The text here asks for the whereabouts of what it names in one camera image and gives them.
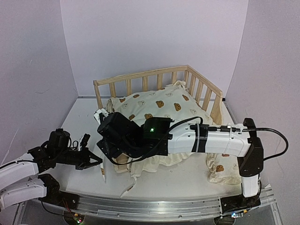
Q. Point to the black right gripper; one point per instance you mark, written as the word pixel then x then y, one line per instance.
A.
pixel 104 145

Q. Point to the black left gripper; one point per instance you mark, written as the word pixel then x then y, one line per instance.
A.
pixel 84 162

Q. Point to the bear print cream cushion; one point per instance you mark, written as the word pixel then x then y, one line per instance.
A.
pixel 173 101

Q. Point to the wooden pet bed frame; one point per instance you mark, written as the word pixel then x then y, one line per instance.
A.
pixel 206 94

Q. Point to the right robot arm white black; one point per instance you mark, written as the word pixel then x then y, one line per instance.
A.
pixel 193 136

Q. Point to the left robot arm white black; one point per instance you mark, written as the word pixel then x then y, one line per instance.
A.
pixel 26 177

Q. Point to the small bear print pillow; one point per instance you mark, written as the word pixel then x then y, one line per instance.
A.
pixel 223 169

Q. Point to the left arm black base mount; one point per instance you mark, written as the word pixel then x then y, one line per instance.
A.
pixel 55 196

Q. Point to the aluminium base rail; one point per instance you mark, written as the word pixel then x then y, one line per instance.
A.
pixel 168 211

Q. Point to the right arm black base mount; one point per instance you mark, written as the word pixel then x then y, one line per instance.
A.
pixel 238 203

